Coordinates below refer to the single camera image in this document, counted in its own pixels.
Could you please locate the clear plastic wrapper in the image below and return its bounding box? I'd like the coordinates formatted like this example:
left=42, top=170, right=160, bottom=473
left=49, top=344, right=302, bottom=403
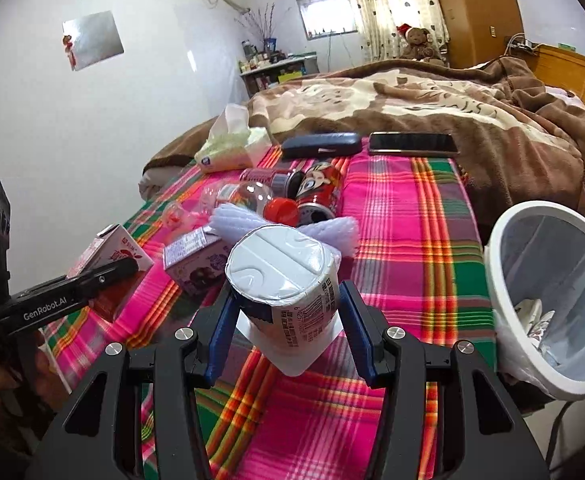
left=165, top=200, right=208, bottom=231

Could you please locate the black smartphone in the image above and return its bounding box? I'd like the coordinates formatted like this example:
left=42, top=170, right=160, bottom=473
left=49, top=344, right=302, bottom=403
left=368, top=131, right=459, bottom=157

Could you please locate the red drink can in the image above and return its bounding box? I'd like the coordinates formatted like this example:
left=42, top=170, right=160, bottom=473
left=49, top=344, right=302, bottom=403
left=240, top=167, right=304, bottom=199

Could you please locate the wooden headboard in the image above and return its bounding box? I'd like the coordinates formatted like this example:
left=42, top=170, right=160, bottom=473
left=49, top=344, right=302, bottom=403
left=529, top=44, right=585, bottom=126

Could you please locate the crumpled white paper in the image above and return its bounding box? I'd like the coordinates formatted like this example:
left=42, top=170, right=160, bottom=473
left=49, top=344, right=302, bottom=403
left=515, top=300, right=556, bottom=346

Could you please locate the red cartoon print can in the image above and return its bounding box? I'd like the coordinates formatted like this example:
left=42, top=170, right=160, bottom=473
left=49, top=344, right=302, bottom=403
left=292, top=162, right=346, bottom=224

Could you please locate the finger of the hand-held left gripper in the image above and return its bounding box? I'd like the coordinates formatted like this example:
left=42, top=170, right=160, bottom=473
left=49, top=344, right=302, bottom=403
left=66, top=257, right=139, bottom=295

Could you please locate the red hanging ornament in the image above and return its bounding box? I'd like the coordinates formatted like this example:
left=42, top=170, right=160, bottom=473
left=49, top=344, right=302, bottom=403
left=62, top=34, right=80, bottom=71

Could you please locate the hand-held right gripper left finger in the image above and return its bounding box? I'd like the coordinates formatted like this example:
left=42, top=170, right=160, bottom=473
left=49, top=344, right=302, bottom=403
left=25, top=287, right=246, bottom=480

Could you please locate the clear plastic bin liner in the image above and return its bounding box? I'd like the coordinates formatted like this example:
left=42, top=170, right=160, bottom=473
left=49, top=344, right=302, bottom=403
left=497, top=210, right=585, bottom=396

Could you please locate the purple drink carton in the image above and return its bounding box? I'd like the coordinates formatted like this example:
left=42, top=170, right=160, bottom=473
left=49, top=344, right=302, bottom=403
left=162, top=227, right=236, bottom=296

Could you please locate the red drink carton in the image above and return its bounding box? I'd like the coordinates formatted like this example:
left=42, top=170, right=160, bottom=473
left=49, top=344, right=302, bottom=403
left=67, top=224, right=156, bottom=323

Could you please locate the person's left forearm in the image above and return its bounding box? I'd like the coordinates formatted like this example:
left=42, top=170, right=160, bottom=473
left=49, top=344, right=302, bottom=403
left=0, top=402, right=58, bottom=480

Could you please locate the white shelf unit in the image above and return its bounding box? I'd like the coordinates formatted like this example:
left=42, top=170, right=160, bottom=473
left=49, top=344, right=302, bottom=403
left=239, top=52, right=319, bottom=98

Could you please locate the black floor cable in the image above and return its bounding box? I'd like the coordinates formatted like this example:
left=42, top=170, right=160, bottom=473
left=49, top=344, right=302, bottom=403
left=545, top=400, right=574, bottom=467

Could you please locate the white foam fruit net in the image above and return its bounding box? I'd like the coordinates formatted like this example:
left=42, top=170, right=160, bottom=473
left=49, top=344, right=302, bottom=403
left=210, top=205, right=360, bottom=266

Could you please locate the brown patterned blanket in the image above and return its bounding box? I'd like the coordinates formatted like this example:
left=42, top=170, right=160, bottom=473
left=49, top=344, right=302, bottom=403
left=142, top=55, right=585, bottom=233

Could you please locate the pink plaid bed sheet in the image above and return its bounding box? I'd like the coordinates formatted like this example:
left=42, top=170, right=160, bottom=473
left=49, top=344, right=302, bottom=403
left=42, top=152, right=498, bottom=480

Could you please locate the wooden wardrobe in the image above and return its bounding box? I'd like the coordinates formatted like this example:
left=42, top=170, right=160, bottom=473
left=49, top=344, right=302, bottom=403
left=425, top=0, right=525, bottom=68

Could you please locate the power strip with cables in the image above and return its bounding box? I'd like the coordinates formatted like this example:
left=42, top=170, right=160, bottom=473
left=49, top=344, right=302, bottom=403
left=505, top=34, right=541, bottom=54

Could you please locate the vase with dry branches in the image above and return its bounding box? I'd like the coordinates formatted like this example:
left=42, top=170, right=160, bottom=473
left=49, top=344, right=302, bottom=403
left=235, top=4, right=291, bottom=54

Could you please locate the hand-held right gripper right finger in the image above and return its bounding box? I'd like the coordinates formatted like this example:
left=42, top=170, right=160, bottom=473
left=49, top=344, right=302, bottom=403
left=339, top=280, right=553, bottom=480

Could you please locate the dark blue glasses case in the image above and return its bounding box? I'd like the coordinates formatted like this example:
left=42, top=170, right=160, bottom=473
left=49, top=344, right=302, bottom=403
left=281, top=132, right=363, bottom=162

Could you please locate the small window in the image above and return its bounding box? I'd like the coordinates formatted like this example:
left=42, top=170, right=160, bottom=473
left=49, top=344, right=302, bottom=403
left=296, top=0, right=359, bottom=39

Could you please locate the clear bottle with red cap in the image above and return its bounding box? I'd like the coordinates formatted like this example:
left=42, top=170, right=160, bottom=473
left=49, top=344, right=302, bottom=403
left=200, top=182, right=299, bottom=226

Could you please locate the silver wall poster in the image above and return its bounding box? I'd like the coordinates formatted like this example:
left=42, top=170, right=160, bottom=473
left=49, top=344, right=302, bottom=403
left=62, top=10, right=124, bottom=72

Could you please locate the white yogurt cup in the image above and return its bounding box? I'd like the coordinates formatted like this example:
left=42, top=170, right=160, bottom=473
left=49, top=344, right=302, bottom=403
left=225, top=225, right=343, bottom=377

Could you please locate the brown teddy bear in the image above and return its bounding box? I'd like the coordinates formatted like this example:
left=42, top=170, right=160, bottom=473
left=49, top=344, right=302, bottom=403
left=396, top=24, right=446, bottom=64

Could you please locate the pale bed pillow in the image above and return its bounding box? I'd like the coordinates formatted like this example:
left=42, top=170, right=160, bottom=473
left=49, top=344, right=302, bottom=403
left=542, top=85, right=581, bottom=107

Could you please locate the soft tissue pack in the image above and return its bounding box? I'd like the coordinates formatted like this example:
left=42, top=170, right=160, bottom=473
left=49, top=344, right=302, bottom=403
left=195, top=104, right=273, bottom=175

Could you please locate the cluster of toiletry bottles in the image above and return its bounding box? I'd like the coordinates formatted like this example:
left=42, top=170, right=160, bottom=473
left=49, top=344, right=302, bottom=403
left=240, top=40, right=288, bottom=74

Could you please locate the white trash bin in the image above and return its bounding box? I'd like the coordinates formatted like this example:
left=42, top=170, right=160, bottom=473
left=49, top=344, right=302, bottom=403
left=485, top=200, right=585, bottom=401

